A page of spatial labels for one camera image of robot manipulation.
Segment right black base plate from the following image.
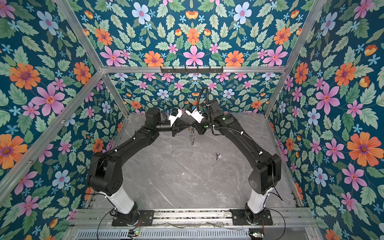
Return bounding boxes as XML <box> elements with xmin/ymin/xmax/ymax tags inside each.
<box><xmin>230</xmin><ymin>209</ymin><xmax>273</xmax><ymax>226</ymax></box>

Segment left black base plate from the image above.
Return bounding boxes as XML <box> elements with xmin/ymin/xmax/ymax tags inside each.
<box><xmin>110</xmin><ymin>210</ymin><xmax>155</xmax><ymax>227</ymax></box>

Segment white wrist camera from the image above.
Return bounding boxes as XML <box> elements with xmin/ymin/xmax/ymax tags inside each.
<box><xmin>186</xmin><ymin>109</ymin><xmax>205</xmax><ymax>123</ymax></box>
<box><xmin>168</xmin><ymin>108</ymin><xmax>183</xmax><ymax>126</ymax></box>

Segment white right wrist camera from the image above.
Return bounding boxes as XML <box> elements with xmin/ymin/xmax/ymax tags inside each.
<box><xmin>186</xmin><ymin>109</ymin><xmax>205</xmax><ymax>123</ymax></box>

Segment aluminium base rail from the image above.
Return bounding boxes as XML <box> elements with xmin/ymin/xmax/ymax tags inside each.
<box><xmin>69</xmin><ymin>208</ymin><xmax>318</xmax><ymax>229</ymax></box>

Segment black hook rack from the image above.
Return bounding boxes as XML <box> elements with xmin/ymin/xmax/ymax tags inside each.
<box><xmin>160</xmin><ymin>67</ymin><xmax>224</xmax><ymax>74</ymax></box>

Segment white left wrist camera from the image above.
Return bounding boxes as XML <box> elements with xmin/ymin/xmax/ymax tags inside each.
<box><xmin>168</xmin><ymin>108</ymin><xmax>183</xmax><ymax>126</ymax></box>

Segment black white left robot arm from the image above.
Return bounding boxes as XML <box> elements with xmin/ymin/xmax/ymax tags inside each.
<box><xmin>87</xmin><ymin>108</ymin><xmax>195</xmax><ymax>226</ymax></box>

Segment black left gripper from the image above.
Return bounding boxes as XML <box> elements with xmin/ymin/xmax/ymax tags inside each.
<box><xmin>154</xmin><ymin>118</ymin><xmax>190</xmax><ymax>137</ymax></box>

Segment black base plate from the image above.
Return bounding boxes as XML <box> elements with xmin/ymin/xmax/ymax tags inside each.
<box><xmin>110</xmin><ymin>210</ymin><xmax>155</xmax><ymax>227</ymax></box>
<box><xmin>230</xmin><ymin>209</ymin><xmax>273</xmax><ymax>226</ymax></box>

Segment red keyring with metal rings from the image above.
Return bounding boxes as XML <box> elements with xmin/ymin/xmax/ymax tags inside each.
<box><xmin>189</xmin><ymin>127</ymin><xmax>196</xmax><ymax>146</ymax></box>

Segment white perforated cable duct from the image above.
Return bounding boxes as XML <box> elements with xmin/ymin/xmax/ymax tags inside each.
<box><xmin>75</xmin><ymin>229</ymin><xmax>251</xmax><ymax>240</ymax></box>

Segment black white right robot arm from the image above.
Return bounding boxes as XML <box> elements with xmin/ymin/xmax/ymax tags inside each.
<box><xmin>194</xmin><ymin>87</ymin><xmax>282</xmax><ymax>225</ymax></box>

